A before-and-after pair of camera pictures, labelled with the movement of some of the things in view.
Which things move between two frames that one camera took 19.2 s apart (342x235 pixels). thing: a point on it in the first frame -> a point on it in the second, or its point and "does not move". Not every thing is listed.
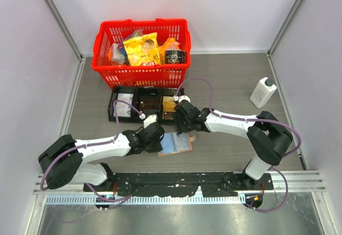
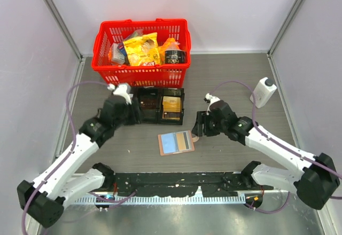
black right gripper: (180, 127) -> (202, 118)
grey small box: (117, 55) does not move
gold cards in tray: (169, 107) does not move
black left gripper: (156, 148) -> (134, 118)
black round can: (175, 56) does not move
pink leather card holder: (172, 142) does not move
